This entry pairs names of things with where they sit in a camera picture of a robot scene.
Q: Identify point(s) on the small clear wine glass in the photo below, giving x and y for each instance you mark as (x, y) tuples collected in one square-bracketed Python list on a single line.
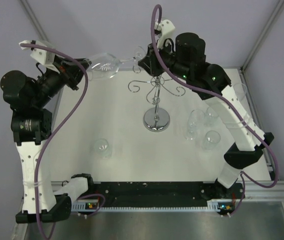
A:
[(211, 116)]

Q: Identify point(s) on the tall clear wine glass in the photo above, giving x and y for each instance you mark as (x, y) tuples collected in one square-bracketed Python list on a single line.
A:
[(240, 91)]

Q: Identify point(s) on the clear ribbed glass tumbler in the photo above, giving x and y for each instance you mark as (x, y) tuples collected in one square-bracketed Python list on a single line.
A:
[(102, 148)]

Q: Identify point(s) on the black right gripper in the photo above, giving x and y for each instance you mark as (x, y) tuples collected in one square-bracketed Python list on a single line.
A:
[(149, 62)]

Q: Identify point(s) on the aluminium frame rail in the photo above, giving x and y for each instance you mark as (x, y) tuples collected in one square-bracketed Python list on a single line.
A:
[(266, 190)]

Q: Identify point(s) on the right controller board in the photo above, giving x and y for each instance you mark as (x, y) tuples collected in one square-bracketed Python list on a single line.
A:
[(224, 205)]

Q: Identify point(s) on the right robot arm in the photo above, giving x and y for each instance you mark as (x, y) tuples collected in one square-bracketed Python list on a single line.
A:
[(184, 60)]

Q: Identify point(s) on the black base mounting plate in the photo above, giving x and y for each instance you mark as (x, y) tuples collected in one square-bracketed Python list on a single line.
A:
[(163, 194)]

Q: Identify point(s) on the controller board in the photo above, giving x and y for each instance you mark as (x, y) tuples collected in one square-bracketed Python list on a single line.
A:
[(86, 205), (224, 205)]

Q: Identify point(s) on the etched clear wine glass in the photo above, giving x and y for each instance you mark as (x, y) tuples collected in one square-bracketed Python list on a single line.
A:
[(105, 65)]

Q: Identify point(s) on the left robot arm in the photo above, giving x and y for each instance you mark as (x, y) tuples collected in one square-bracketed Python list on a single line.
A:
[(31, 127)]

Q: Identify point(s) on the left controller board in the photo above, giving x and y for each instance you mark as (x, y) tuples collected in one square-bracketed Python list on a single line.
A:
[(86, 205)]

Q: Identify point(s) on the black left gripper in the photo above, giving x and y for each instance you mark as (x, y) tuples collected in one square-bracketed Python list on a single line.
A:
[(70, 73)]

